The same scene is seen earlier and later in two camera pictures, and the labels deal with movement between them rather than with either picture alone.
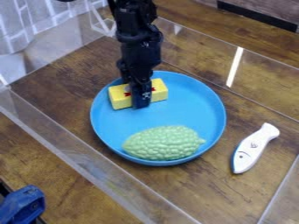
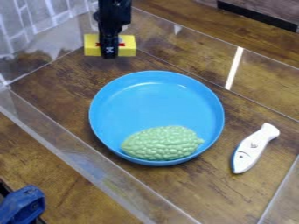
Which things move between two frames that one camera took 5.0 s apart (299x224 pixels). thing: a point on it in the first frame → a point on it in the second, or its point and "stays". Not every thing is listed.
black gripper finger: (142, 92) → (108, 42)
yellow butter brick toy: (120, 94) → (126, 45)
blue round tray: (194, 107) stays
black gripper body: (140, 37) → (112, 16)
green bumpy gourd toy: (163, 143) stays
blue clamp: (23, 205) stays
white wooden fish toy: (251, 148) stays
